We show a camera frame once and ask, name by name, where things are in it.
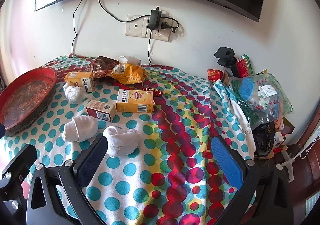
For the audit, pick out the red and green box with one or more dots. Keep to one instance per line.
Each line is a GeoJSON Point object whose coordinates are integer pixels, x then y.
{"type": "Point", "coordinates": [245, 66]}

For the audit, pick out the black angled plug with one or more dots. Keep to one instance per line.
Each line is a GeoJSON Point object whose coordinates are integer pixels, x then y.
{"type": "Point", "coordinates": [165, 24]}

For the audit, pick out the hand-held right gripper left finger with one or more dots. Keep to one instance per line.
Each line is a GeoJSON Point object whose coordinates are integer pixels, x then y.
{"type": "Point", "coordinates": [90, 162]}

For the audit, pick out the polka dot tablecloth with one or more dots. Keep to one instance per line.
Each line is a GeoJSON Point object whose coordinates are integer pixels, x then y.
{"type": "Point", "coordinates": [175, 140]}

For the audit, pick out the brown snack bag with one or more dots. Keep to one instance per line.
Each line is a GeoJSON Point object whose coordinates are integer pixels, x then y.
{"type": "Point", "coordinates": [102, 67]}

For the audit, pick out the white sock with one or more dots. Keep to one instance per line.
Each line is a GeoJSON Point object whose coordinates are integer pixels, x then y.
{"type": "Point", "coordinates": [80, 128]}
{"type": "Point", "coordinates": [122, 140]}

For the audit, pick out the white wall socket panel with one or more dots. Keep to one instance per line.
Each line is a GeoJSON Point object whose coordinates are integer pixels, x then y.
{"type": "Point", "coordinates": [135, 27]}

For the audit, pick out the clear plastic bag of packets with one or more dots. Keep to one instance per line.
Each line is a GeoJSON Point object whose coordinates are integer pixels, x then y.
{"type": "Point", "coordinates": [260, 95]}

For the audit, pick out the red packet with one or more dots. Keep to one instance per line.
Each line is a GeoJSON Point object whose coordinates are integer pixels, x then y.
{"type": "Point", "coordinates": [215, 74]}

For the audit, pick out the yellow snack bag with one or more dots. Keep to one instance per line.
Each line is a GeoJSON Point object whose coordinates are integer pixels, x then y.
{"type": "Point", "coordinates": [130, 73]}

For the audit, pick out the yellow medicine box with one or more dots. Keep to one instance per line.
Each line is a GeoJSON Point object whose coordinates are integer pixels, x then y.
{"type": "Point", "coordinates": [80, 78]}
{"type": "Point", "coordinates": [135, 101]}

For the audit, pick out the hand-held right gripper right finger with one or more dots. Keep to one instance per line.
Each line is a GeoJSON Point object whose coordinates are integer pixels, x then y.
{"type": "Point", "coordinates": [227, 162]}

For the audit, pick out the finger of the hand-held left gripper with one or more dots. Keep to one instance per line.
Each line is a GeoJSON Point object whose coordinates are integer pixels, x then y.
{"type": "Point", "coordinates": [20, 160]}
{"type": "Point", "coordinates": [1, 131]}

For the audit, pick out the black power adapter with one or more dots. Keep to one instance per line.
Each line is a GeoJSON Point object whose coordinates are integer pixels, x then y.
{"type": "Point", "coordinates": [154, 19]}

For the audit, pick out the red candy wrapper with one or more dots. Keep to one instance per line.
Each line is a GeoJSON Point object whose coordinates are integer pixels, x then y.
{"type": "Point", "coordinates": [153, 92]}

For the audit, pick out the brown medicine box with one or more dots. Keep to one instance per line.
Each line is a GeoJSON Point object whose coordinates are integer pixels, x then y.
{"type": "Point", "coordinates": [100, 110]}

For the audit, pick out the round red tray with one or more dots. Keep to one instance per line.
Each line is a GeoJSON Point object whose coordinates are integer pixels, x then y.
{"type": "Point", "coordinates": [25, 100]}

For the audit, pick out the black cylindrical stand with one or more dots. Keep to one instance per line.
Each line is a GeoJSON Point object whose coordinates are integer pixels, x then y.
{"type": "Point", "coordinates": [226, 58]}

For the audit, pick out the white cloth ball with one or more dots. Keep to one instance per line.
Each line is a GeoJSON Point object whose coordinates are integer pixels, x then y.
{"type": "Point", "coordinates": [73, 93]}

